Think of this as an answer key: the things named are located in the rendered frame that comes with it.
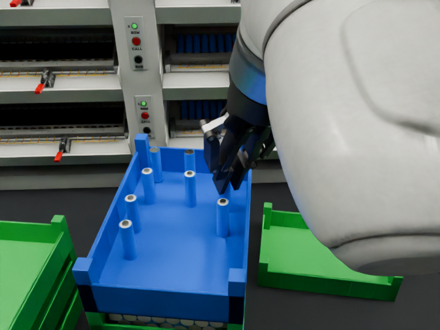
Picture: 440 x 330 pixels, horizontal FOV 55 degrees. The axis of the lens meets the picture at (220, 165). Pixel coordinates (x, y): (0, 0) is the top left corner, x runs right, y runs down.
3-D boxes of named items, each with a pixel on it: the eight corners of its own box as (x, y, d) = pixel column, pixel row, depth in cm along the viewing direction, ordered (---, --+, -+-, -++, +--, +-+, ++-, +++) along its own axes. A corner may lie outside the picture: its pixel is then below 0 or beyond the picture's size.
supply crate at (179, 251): (243, 325, 51) (246, 282, 46) (83, 311, 53) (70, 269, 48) (251, 176, 75) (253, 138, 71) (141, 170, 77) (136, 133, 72)
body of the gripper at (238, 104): (247, 113, 41) (228, 162, 49) (319, 97, 44) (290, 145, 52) (219, 58, 44) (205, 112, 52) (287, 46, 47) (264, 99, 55)
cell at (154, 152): (147, 152, 69) (151, 183, 73) (158, 152, 69) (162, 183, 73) (150, 146, 71) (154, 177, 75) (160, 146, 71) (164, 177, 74)
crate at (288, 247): (379, 236, 108) (386, 213, 103) (394, 302, 91) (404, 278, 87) (262, 224, 111) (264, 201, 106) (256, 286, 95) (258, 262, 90)
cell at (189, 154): (183, 154, 69) (184, 185, 73) (194, 154, 69) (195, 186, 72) (184, 148, 70) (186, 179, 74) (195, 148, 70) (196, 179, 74)
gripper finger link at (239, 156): (235, 150, 59) (240, 149, 59) (226, 174, 65) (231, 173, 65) (243, 168, 58) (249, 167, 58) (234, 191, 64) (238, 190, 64)
